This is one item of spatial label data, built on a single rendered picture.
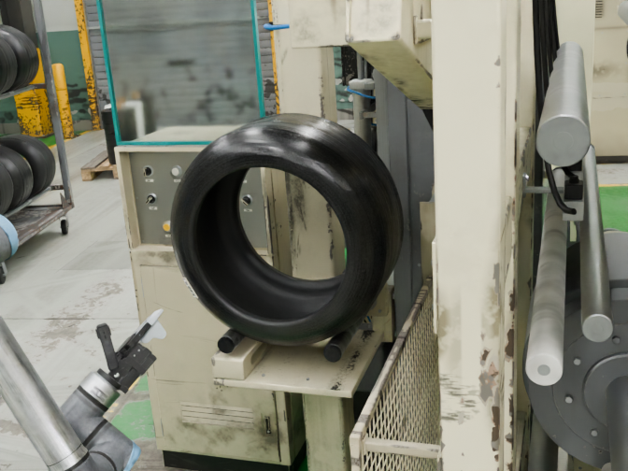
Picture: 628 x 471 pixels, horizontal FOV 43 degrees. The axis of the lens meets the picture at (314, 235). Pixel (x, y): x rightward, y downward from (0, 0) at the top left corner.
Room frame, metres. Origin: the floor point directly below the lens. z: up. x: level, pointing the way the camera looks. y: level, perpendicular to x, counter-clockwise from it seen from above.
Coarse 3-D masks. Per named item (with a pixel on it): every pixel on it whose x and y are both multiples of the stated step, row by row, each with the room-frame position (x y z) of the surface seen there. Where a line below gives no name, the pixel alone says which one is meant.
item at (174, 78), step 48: (96, 0) 2.71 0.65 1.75; (144, 0) 2.66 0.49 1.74; (192, 0) 2.61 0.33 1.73; (240, 0) 2.56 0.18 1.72; (144, 48) 2.67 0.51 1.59; (192, 48) 2.61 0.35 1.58; (240, 48) 2.56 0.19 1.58; (144, 96) 2.68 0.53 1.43; (192, 96) 2.62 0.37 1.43; (240, 96) 2.57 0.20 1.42; (144, 144) 2.68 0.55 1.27; (192, 144) 2.62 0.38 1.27
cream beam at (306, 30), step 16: (288, 0) 1.49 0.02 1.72; (304, 0) 1.48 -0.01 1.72; (320, 0) 1.47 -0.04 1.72; (336, 0) 1.46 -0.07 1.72; (416, 0) 1.41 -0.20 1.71; (304, 16) 1.48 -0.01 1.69; (320, 16) 1.47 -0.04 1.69; (336, 16) 1.46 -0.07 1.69; (304, 32) 1.48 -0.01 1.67; (320, 32) 1.47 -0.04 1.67; (336, 32) 1.46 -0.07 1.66; (304, 48) 1.48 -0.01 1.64
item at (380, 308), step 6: (384, 288) 2.05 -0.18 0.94; (378, 294) 2.05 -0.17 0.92; (384, 294) 2.05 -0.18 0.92; (378, 300) 2.05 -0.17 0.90; (384, 300) 2.05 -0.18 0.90; (372, 306) 2.05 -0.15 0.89; (378, 306) 2.05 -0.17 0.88; (384, 306) 2.05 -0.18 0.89; (372, 312) 2.06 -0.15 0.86; (378, 312) 2.05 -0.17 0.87; (384, 312) 2.05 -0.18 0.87
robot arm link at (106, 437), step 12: (96, 432) 1.63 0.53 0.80; (108, 432) 1.64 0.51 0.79; (120, 432) 1.66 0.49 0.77; (84, 444) 1.62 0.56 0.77; (96, 444) 1.61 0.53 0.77; (108, 444) 1.61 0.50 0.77; (120, 444) 1.62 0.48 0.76; (132, 444) 1.64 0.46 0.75; (108, 456) 1.57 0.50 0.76; (120, 456) 1.60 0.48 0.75; (132, 456) 1.61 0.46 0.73; (120, 468) 1.58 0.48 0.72
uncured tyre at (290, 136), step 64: (256, 128) 1.83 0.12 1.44; (320, 128) 1.86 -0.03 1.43; (192, 192) 1.83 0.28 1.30; (320, 192) 1.73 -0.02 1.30; (384, 192) 1.81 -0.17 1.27; (192, 256) 1.84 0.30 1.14; (256, 256) 2.08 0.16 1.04; (384, 256) 1.73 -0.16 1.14; (256, 320) 1.79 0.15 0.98; (320, 320) 1.74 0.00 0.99
